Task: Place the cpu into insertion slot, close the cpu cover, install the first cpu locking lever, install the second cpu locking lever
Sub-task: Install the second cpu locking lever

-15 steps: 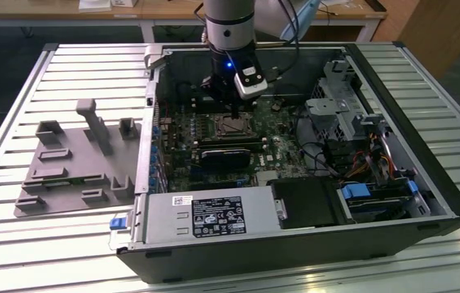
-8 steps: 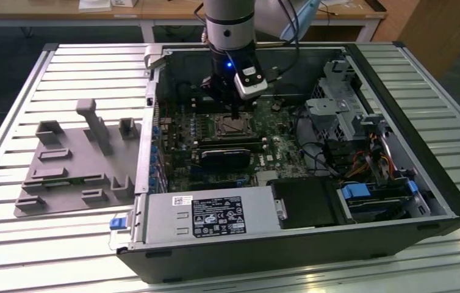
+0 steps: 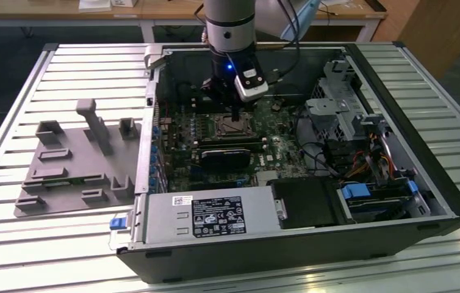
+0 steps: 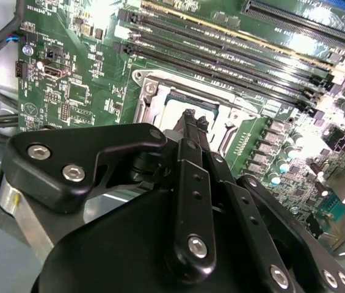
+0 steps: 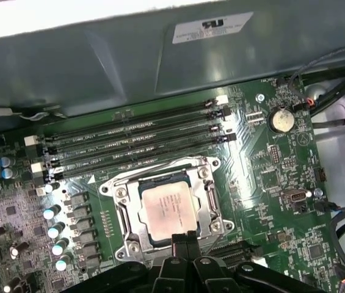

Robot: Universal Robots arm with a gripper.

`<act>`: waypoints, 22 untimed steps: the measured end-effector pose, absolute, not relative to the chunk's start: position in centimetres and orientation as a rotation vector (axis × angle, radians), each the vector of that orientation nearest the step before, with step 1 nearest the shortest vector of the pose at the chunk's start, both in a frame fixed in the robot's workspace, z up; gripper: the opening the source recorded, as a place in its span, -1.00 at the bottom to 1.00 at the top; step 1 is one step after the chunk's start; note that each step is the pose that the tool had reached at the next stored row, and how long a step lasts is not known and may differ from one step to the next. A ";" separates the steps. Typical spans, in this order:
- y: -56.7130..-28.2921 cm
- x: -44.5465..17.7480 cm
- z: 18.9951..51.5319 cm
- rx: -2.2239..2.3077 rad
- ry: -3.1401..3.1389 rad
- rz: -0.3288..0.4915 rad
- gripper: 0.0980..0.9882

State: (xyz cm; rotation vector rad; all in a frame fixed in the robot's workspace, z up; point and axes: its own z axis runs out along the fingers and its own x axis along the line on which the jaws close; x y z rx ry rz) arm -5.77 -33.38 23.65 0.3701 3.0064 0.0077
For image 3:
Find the black fan shroud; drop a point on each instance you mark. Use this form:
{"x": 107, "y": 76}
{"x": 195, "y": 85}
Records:
{"x": 307, "y": 201}

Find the black graphics card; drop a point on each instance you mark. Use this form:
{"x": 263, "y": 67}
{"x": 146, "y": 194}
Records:
{"x": 226, "y": 160}

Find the blue plastic clip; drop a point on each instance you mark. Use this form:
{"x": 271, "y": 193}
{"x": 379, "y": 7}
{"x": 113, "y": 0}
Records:
{"x": 412, "y": 187}

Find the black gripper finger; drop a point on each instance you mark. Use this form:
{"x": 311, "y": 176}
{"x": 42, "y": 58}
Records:
{"x": 237, "y": 114}

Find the wooden desk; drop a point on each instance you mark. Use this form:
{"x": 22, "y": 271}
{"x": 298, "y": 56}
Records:
{"x": 51, "y": 15}

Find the silver chipset heatsink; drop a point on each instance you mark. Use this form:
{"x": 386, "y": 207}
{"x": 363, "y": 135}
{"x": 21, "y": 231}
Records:
{"x": 267, "y": 177}

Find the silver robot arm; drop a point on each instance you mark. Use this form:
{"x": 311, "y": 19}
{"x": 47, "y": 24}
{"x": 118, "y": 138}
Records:
{"x": 230, "y": 24}

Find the silver CPU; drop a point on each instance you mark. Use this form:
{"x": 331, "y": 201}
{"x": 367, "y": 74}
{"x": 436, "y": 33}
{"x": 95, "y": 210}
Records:
{"x": 226, "y": 125}

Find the blue disk carrier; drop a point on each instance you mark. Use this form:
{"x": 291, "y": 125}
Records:
{"x": 357, "y": 190}

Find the wooden cabinet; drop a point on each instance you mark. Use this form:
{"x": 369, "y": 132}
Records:
{"x": 438, "y": 30}

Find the green motherboard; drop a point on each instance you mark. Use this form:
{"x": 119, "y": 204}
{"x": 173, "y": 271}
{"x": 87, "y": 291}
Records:
{"x": 287, "y": 152}

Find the grey parts rack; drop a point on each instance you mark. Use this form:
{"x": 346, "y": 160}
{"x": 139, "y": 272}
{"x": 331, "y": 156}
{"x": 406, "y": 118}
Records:
{"x": 75, "y": 152}

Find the green RAM stick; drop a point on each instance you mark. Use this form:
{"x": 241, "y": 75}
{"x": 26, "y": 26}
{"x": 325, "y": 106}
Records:
{"x": 75, "y": 181}

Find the small white box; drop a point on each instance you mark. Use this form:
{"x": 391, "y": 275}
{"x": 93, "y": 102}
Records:
{"x": 126, "y": 3}

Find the black PC case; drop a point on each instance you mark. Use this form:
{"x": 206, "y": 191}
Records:
{"x": 274, "y": 259}

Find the metal drive cage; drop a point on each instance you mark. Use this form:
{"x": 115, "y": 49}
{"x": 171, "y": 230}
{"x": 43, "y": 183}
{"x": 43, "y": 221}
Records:
{"x": 327, "y": 107}

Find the black RAM stick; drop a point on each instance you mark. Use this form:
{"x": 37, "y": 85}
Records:
{"x": 230, "y": 145}
{"x": 230, "y": 140}

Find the silver power supply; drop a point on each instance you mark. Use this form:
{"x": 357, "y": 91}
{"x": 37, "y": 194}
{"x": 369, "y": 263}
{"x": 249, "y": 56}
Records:
{"x": 165, "y": 219}

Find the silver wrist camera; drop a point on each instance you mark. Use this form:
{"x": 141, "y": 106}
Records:
{"x": 251, "y": 85}

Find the blue power supply latch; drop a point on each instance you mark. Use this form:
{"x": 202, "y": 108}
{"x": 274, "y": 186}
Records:
{"x": 117, "y": 223}

